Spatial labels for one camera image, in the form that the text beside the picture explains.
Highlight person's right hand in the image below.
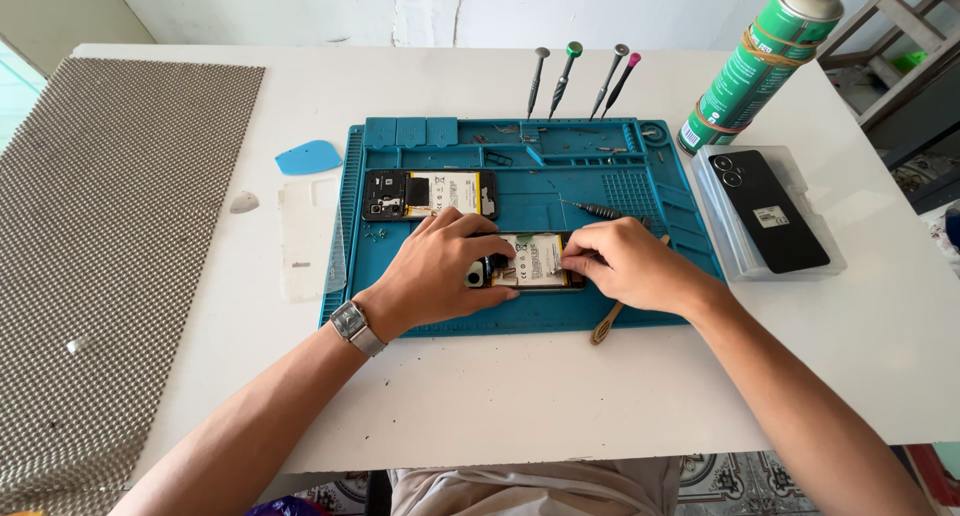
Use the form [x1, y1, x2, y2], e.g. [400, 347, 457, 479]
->
[558, 217, 711, 322]

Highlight person's left hand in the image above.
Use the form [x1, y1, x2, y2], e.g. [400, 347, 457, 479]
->
[357, 207, 520, 339]

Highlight phone with green tab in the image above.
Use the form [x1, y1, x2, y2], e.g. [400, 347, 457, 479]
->
[463, 231, 588, 293]

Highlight bamboo toothbrush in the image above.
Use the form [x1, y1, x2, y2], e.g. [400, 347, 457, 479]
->
[590, 234, 672, 346]

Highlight black grip precision screwdriver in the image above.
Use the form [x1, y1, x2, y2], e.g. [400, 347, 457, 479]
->
[561, 198, 652, 228]

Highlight opened black phone with battery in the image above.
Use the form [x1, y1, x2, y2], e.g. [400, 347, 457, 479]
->
[361, 168, 500, 223]

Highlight silver wristwatch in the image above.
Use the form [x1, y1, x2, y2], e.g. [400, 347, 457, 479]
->
[330, 300, 388, 357]

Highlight clear plastic scraper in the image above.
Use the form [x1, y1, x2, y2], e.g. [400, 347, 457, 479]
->
[325, 201, 351, 294]

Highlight clear plastic box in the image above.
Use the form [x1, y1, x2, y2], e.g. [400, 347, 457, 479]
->
[690, 144, 849, 283]

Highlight blue silicone repair mat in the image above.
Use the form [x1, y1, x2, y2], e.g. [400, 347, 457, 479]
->
[318, 116, 726, 339]

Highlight clear phone case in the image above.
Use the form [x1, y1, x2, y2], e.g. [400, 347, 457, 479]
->
[278, 177, 342, 303]

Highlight black phone back cover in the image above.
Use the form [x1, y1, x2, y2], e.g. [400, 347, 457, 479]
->
[708, 150, 832, 275]

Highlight blue plastic pry card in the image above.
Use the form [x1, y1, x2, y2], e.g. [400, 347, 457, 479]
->
[274, 139, 344, 177]

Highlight pink cap precision screwdriver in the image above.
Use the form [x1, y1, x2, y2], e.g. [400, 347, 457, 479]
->
[600, 51, 642, 120]

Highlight grey cap precision screwdriver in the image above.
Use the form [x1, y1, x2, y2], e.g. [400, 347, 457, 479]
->
[589, 43, 630, 121]
[526, 47, 552, 120]

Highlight green cap precision screwdriver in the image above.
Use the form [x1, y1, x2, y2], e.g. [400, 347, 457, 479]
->
[548, 41, 584, 121]

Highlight beige trousers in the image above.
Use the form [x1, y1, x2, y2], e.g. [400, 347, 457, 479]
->
[388, 456, 681, 516]

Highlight green spray can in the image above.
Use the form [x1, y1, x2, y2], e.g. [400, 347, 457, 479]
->
[677, 0, 846, 158]

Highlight purple bag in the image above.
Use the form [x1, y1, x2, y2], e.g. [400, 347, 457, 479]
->
[243, 495, 331, 516]

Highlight grey woven anti-slip mat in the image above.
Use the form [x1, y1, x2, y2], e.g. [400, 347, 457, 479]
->
[0, 57, 267, 516]

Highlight red plastic object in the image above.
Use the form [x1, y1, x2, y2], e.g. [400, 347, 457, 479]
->
[903, 444, 960, 507]

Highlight wooden chair frame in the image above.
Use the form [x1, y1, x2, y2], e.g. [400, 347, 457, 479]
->
[816, 0, 960, 135]

